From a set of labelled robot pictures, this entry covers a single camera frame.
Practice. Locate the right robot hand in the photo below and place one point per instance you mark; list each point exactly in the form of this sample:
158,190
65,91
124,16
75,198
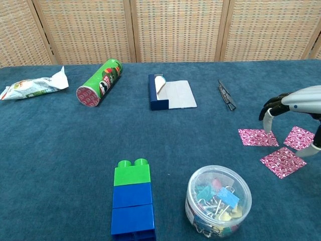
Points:
303,100

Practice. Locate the black folded eyeglasses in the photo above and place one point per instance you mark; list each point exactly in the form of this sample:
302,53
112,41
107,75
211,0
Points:
227,96

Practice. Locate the pink binder clip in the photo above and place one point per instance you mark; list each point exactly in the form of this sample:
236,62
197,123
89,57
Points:
216,183

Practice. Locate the light blue binder clip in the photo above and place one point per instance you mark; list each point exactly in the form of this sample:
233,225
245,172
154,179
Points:
228,197

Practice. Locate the round plastic binder clip tub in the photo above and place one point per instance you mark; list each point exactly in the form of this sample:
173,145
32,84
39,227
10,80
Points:
245,208

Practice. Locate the open blue box grey flap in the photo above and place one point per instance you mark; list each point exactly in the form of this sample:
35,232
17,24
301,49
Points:
180,95

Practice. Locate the yellow binder clip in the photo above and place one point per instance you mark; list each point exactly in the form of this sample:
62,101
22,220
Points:
235,213

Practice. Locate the teal binder clip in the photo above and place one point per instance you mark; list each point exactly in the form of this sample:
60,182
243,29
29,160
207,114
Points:
205,192

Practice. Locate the curled cream paper sheet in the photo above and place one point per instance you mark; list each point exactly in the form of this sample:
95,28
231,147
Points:
160,84

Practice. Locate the woven wooden folding screen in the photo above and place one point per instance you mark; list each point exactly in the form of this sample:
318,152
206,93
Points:
175,30

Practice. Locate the green building block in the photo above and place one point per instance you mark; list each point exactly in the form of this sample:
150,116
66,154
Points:
131,175

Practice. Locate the blue building block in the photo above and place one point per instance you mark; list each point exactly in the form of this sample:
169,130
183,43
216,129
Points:
131,195
133,218

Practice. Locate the green Pringles can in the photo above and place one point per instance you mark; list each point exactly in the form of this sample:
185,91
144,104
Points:
100,80

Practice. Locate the white crumpled snack bag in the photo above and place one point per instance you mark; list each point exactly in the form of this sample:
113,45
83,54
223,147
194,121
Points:
30,88

